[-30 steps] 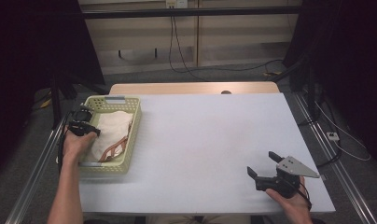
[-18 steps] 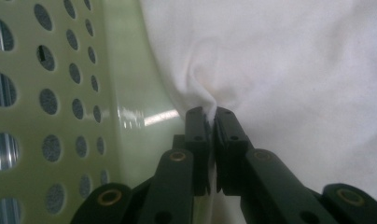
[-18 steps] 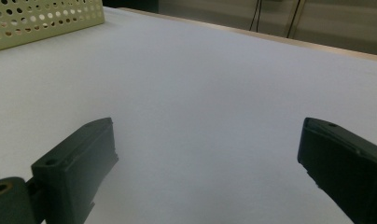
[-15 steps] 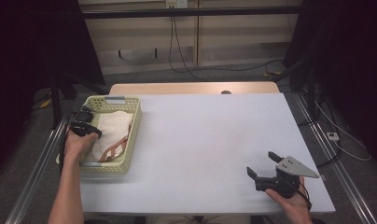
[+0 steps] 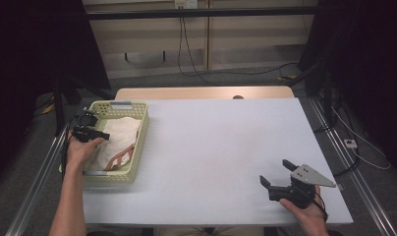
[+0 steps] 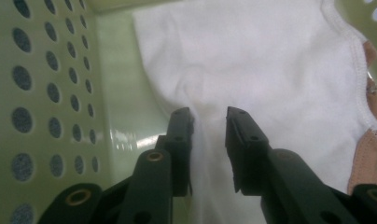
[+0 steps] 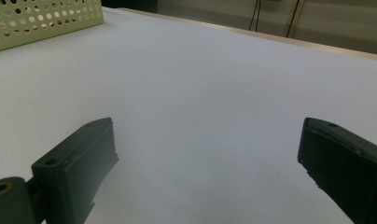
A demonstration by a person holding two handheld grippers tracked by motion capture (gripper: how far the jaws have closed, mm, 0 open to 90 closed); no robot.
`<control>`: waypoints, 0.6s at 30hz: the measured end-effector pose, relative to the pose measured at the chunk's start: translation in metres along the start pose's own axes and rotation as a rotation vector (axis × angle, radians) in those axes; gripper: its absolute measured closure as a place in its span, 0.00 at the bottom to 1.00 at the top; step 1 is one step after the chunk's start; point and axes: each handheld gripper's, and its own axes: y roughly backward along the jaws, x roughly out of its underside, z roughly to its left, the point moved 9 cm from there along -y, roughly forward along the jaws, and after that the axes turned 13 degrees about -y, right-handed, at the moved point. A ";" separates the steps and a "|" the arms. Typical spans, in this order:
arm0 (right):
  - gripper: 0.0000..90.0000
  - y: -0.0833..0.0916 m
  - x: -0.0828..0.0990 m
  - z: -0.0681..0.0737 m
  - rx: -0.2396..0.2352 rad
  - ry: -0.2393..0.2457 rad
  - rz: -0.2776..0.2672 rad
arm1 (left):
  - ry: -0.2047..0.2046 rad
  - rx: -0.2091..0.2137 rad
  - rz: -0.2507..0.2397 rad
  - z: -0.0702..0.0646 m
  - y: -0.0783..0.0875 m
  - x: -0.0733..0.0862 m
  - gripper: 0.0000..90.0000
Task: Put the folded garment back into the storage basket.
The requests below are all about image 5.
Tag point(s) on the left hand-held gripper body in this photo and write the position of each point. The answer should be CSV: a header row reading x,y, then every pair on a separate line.
x,y
85,126

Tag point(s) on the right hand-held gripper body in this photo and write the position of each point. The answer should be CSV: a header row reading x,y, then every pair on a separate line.
x,y
301,193

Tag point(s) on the white garment with brown trim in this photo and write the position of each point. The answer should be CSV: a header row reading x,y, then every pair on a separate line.
x,y
121,137

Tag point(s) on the pale green perforated plastic basket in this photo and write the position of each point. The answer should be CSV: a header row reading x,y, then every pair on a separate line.
x,y
139,144

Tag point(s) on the person's right hand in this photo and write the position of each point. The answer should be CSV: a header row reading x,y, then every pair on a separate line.
x,y
309,218

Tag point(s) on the person's left hand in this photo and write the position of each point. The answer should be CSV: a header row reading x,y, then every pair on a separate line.
x,y
80,154

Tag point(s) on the black metal stand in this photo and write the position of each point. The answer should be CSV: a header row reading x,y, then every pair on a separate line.
x,y
59,105

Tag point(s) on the white table mat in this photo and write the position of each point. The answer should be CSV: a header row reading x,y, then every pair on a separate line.
x,y
219,147

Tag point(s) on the white plug adapter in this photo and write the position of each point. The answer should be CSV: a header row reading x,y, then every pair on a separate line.
x,y
350,143

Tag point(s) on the white power strip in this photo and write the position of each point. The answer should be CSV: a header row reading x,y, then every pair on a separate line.
x,y
186,3

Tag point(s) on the black horizontal metal bar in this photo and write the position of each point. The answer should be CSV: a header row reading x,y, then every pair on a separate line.
x,y
203,13

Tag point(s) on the aluminium floor rail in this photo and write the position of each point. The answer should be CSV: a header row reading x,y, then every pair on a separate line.
x,y
36,183
353,177

